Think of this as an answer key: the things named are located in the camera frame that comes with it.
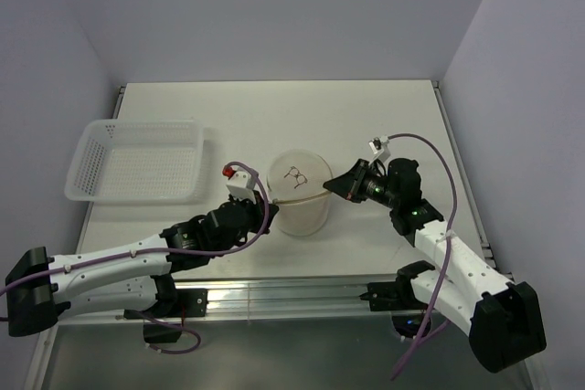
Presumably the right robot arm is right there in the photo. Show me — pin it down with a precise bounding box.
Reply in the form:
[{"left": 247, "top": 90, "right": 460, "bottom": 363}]
[{"left": 323, "top": 158, "right": 547, "bottom": 373}]

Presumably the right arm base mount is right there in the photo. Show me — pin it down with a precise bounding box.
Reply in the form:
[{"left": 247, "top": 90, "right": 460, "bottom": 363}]
[{"left": 359, "top": 276, "right": 428, "bottom": 340}]

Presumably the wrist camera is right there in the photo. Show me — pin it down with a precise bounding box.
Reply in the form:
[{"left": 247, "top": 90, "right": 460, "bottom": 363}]
[
  {"left": 368, "top": 135, "right": 391, "bottom": 165},
  {"left": 223, "top": 167, "right": 257, "bottom": 204}
]

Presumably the white plastic basket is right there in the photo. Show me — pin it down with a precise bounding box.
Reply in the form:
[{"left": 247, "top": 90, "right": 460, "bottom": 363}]
[{"left": 64, "top": 119, "right": 204, "bottom": 204}]

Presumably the aluminium frame rail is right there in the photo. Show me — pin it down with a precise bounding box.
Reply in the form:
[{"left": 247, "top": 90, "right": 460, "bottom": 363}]
[{"left": 43, "top": 243, "right": 525, "bottom": 322}]

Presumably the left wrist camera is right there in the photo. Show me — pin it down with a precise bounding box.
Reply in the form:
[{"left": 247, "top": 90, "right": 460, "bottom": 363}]
[{"left": 223, "top": 167, "right": 257, "bottom": 204}]

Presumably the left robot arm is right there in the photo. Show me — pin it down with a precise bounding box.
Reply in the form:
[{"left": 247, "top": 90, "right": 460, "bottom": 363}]
[{"left": 1, "top": 192, "right": 279, "bottom": 338}]

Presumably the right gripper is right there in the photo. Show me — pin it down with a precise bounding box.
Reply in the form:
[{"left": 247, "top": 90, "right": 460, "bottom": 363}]
[{"left": 325, "top": 158, "right": 400, "bottom": 209}]

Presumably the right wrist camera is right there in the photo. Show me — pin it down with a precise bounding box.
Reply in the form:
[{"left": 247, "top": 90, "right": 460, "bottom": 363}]
[{"left": 368, "top": 135, "right": 391, "bottom": 165}]

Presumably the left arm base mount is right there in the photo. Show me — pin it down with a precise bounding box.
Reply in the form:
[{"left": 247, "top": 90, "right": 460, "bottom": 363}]
[{"left": 123, "top": 289, "right": 207, "bottom": 354}]

